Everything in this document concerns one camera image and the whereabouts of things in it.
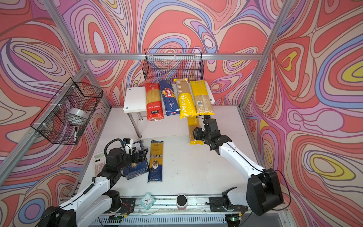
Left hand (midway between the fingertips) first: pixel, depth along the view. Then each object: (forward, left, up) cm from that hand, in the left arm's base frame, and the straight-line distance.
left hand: (143, 149), depth 84 cm
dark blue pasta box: (-11, +3, -3) cm, 12 cm away
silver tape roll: (+10, +31, +23) cm, 40 cm away
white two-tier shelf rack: (+15, +2, +25) cm, 29 cm away
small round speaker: (-27, -23, -5) cm, 36 cm away
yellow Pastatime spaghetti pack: (+22, -32, -1) cm, 38 cm away
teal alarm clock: (-26, -5, -8) cm, 28 cm away
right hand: (+7, -33, +5) cm, 34 cm away
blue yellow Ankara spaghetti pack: (-8, -7, -7) cm, 13 cm away
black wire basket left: (+5, +35, +24) cm, 43 cm away
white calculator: (-3, +29, -8) cm, 30 cm away
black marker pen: (0, +32, +16) cm, 35 cm away
